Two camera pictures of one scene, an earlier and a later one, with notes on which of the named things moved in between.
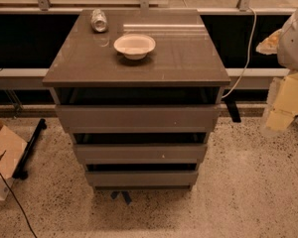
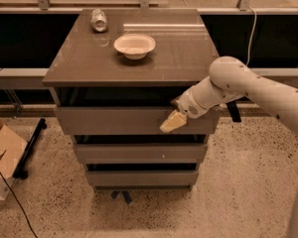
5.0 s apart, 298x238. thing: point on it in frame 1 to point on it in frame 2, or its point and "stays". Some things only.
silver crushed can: [98, 21] stays
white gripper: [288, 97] to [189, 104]
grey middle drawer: [141, 154] stays
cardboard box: [3, 140] stays
